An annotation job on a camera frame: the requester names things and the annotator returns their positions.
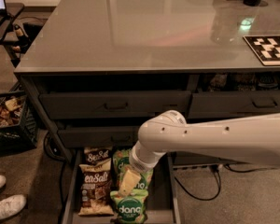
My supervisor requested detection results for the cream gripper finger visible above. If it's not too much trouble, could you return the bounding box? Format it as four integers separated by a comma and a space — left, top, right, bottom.
119, 169, 141, 197

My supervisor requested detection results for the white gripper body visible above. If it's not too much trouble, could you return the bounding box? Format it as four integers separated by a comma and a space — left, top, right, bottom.
129, 141, 165, 173

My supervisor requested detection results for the brown sea salt chip bag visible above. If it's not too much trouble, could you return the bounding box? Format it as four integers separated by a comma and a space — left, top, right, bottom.
78, 159, 114, 216
84, 147, 112, 165

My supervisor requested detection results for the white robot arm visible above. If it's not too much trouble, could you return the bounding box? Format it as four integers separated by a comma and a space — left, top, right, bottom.
119, 110, 280, 197

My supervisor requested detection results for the middle green dang chip bag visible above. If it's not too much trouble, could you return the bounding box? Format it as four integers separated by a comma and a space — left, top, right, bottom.
119, 164, 153, 189

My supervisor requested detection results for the green dang chip bag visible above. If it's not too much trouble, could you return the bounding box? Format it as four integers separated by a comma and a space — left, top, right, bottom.
110, 189, 148, 224
119, 164, 153, 189
113, 148, 131, 174

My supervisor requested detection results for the rear green dang chip bag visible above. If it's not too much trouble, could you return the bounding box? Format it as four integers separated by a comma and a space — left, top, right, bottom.
113, 148, 131, 174

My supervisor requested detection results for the front green dang chip bag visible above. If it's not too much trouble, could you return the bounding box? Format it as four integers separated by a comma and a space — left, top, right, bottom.
110, 189, 148, 224

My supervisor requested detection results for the bottom right drawer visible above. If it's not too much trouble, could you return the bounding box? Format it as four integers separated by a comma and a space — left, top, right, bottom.
174, 152, 217, 165

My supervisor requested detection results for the open bottom left drawer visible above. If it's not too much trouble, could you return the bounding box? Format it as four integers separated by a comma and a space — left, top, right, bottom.
62, 150, 182, 224

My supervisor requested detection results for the top left drawer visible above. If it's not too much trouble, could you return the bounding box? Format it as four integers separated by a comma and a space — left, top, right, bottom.
39, 91, 191, 119

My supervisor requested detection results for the middle left drawer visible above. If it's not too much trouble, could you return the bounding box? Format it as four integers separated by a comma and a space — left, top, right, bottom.
58, 126, 138, 147

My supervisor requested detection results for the top right drawer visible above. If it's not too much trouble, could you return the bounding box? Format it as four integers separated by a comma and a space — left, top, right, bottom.
188, 90, 280, 119

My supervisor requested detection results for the black crate of snacks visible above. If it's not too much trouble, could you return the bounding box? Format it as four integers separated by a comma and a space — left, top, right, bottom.
0, 91, 38, 156

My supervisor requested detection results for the black white marker board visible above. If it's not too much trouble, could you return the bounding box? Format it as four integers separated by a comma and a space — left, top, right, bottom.
243, 35, 280, 66

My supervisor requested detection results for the dark cabinet frame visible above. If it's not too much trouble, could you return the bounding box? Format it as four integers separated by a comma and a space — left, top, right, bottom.
14, 66, 280, 163

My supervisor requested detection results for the black power cable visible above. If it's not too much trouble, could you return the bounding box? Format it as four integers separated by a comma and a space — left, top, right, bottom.
174, 163, 278, 202

